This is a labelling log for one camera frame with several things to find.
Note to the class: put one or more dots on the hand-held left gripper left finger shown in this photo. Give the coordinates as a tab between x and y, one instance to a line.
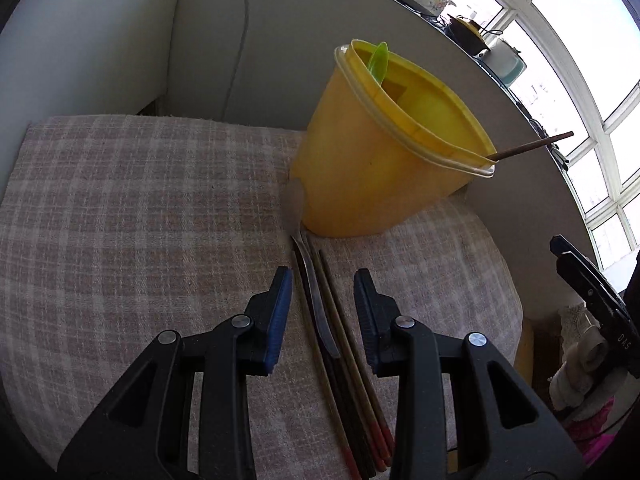
280	320

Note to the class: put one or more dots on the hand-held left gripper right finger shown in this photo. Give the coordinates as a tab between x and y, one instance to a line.
365	320

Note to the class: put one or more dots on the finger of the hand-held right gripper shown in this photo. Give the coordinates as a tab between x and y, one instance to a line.
590	290

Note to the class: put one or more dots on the metal spoon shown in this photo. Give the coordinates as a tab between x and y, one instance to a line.
317	300

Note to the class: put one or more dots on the pair of chopsticks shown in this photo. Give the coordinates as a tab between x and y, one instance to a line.
350	425

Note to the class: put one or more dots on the yellow plastic utensil container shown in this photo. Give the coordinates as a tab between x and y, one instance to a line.
360	170

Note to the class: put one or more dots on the green plastic spoon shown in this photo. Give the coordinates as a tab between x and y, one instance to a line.
378	62

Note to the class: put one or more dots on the white plush fabric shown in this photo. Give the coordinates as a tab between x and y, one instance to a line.
575	360

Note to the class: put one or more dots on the pink fabric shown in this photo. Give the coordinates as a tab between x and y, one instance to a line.
595	430

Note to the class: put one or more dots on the pink plaid cloth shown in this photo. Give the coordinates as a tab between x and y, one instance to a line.
150	210

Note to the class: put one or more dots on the teal electric kettle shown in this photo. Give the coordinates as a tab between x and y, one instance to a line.
505	62

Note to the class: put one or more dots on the dark pot yellow lid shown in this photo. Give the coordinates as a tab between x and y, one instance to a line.
467	35

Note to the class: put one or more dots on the white window frame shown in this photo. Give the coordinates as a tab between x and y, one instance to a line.
565	65

